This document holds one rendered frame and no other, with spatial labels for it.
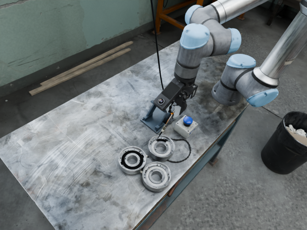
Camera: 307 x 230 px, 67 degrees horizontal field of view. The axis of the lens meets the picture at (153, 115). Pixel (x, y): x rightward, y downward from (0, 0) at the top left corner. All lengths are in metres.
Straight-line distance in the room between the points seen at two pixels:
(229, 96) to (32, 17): 1.68
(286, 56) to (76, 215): 0.91
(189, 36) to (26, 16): 1.72
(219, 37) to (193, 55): 0.09
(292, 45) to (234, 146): 1.30
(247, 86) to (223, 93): 0.17
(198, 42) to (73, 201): 0.64
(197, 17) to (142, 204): 0.65
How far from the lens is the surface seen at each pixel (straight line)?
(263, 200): 1.99
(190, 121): 0.98
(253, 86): 1.04
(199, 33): 0.68
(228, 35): 0.76
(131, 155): 0.90
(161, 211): 1.45
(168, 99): 0.76
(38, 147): 1.01
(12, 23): 2.20
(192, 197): 1.79
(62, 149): 0.98
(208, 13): 0.84
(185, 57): 0.71
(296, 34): 0.97
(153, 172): 0.88
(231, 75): 1.12
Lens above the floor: 1.60
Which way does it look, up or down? 49 degrees down
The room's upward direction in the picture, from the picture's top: 9 degrees clockwise
